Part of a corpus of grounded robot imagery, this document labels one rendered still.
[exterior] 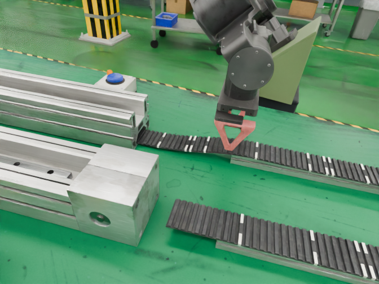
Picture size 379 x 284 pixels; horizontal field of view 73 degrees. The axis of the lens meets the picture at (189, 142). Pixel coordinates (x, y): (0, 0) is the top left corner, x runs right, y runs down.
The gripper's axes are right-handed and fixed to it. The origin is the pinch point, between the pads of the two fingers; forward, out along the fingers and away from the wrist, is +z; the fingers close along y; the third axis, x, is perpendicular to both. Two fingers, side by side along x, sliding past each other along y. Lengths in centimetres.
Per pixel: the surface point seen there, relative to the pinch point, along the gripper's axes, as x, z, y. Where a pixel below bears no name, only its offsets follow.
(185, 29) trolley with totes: -73, 56, -278
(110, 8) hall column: -170, 43, -280
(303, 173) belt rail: 14.9, 4.6, 2.1
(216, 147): -2.4, 2.9, 1.5
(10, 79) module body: -51, -2, -3
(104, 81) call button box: -33.0, -0.3, -12.0
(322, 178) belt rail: 18.5, 4.7, 2.3
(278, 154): 9.7, 2.3, 0.6
